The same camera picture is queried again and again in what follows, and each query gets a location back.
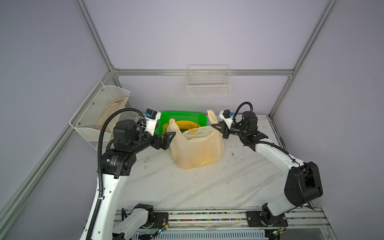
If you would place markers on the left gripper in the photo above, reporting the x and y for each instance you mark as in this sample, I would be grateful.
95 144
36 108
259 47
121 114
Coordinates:
166 142

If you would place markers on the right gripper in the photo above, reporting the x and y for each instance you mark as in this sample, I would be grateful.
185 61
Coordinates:
224 130

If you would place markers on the banana print plastic bag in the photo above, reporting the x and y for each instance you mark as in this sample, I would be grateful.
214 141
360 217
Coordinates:
196 147

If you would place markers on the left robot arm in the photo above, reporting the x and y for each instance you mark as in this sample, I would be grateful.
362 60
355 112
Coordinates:
115 163

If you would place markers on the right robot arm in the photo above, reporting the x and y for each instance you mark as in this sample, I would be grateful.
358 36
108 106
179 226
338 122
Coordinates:
303 180

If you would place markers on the green plastic basket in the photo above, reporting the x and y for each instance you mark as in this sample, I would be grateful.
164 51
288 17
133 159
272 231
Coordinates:
198 118

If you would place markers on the beige cloth in shelf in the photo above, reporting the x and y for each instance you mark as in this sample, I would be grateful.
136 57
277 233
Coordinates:
111 107

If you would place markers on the upper white mesh shelf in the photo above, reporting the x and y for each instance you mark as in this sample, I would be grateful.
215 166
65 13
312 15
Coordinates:
87 119

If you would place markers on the white mesh shelf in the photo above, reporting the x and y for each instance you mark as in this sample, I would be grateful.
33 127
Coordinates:
87 119
127 115

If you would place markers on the lower white mesh shelf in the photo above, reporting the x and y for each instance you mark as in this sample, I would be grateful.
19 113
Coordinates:
127 115

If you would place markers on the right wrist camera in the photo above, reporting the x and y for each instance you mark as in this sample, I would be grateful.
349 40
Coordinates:
227 117

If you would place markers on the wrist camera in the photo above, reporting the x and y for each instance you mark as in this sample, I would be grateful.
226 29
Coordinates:
151 118
227 117

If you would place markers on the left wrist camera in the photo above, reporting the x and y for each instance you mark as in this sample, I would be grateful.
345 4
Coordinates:
151 118

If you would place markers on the white wire wall basket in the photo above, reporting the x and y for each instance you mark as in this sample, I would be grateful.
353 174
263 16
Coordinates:
208 81

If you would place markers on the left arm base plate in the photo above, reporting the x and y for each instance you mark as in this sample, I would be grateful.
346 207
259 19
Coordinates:
159 219

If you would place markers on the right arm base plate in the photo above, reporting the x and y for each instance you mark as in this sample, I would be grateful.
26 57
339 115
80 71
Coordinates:
264 219

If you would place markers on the aluminium mounting rail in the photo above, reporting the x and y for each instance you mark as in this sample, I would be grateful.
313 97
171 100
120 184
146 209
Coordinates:
299 218

